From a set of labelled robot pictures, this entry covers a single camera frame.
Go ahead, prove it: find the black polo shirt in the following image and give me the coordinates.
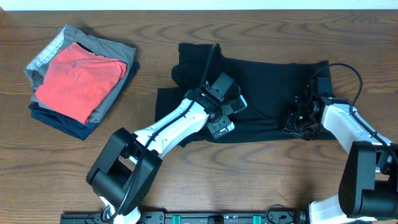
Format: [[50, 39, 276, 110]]
[[155, 43, 330, 147]]

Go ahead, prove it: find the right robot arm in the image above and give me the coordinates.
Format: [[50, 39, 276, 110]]
[[282, 93, 397, 223]]

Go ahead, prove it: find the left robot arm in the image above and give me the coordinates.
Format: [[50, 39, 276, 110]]
[[86, 87, 247, 223]]

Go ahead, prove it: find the navy folded garment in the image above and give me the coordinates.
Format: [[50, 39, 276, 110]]
[[28, 60, 141, 141]]

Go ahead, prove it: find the red folded shirt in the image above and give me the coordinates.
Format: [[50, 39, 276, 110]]
[[35, 42, 127, 124]]

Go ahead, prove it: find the grey folded garment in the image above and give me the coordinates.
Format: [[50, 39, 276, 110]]
[[24, 24, 136, 123]]

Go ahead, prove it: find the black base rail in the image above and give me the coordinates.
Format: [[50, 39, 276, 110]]
[[60, 210, 312, 224]]

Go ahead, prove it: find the left black cable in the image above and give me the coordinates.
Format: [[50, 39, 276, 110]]
[[101, 43, 218, 223]]

